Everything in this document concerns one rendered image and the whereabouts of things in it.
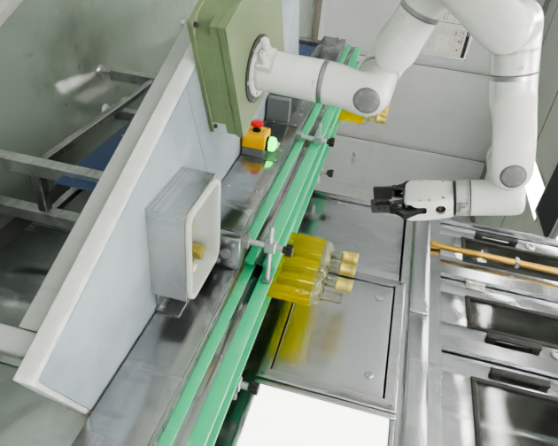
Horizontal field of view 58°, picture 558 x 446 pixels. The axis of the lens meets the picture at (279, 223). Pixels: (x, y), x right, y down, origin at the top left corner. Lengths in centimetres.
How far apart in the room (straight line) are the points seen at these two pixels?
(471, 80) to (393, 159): 151
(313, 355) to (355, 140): 643
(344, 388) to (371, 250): 61
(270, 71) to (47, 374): 75
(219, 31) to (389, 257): 100
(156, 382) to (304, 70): 71
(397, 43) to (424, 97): 625
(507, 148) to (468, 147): 662
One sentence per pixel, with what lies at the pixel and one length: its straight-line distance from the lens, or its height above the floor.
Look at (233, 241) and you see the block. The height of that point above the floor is 87.
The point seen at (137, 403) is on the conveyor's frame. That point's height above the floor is 82.
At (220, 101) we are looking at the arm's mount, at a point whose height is 79.
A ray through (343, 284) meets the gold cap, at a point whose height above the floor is 114.
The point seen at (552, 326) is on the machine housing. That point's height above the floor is 176.
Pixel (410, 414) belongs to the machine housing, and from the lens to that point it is 129.
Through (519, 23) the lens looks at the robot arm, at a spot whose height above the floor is 133.
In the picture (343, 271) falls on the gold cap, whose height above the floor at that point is 113.
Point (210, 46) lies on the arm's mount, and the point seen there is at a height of 79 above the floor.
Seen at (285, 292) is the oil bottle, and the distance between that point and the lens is 128.
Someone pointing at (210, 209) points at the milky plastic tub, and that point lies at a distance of 112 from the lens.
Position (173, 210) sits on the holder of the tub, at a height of 80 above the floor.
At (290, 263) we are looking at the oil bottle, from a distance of 133.
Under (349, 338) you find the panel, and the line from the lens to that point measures 139.
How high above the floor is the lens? 115
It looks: 9 degrees down
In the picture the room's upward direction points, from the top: 102 degrees clockwise
